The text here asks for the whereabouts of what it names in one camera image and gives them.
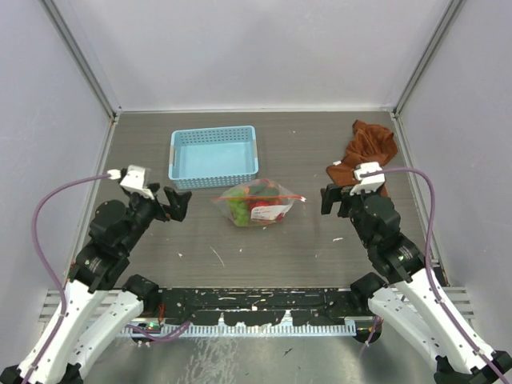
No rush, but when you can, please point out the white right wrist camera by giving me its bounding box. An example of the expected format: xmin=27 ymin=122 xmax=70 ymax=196
xmin=350 ymin=162 xmax=386 ymax=196

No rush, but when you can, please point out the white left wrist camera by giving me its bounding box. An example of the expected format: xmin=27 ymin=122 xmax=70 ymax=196
xmin=119 ymin=165 xmax=156 ymax=200

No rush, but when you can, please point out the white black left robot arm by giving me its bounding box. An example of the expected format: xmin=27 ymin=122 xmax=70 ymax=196
xmin=1 ymin=187 xmax=192 ymax=383

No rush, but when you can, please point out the red strawberry cluster with leaves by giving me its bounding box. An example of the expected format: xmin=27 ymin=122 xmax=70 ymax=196
xmin=248 ymin=181 xmax=286 ymax=222

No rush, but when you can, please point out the right aluminium frame post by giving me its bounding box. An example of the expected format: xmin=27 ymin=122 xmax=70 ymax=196
xmin=392 ymin=0 xmax=466 ymax=116

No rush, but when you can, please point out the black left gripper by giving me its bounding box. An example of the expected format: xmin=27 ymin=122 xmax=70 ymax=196
xmin=120 ymin=182 xmax=190 ymax=252

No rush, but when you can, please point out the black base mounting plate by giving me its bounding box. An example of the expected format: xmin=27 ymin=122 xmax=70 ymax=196
xmin=142 ymin=288 xmax=373 ymax=326

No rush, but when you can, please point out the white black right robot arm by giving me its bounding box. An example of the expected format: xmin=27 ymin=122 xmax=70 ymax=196
xmin=321 ymin=184 xmax=511 ymax=383

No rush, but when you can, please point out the aluminium frame post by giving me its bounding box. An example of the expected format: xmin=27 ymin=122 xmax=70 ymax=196
xmin=39 ymin=1 xmax=119 ymax=120
xmin=392 ymin=0 xmax=466 ymax=116

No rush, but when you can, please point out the light blue plastic basket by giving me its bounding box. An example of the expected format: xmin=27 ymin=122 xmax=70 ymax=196
xmin=168 ymin=126 xmax=259 ymax=190

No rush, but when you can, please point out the brown cloth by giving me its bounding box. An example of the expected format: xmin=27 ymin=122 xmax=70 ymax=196
xmin=326 ymin=120 xmax=398 ymax=186

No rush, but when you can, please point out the green grape bunch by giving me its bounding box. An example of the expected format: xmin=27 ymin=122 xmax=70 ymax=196
xmin=226 ymin=190 xmax=250 ymax=226

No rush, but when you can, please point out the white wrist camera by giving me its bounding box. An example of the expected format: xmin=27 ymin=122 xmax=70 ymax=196
xmin=350 ymin=162 xmax=386 ymax=196
xmin=119 ymin=165 xmax=156 ymax=200

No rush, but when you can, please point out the left aluminium frame post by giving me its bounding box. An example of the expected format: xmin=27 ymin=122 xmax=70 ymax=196
xmin=39 ymin=1 xmax=119 ymax=120

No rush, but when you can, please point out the slotted cable duct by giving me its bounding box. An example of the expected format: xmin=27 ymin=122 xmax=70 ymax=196
xmin=115 ymin=319 xmax=357 ymax=338

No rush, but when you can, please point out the clear zip top bag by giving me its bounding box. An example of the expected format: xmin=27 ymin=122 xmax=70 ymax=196
xmin=213 ymin=178 xmax=306 ymax=227

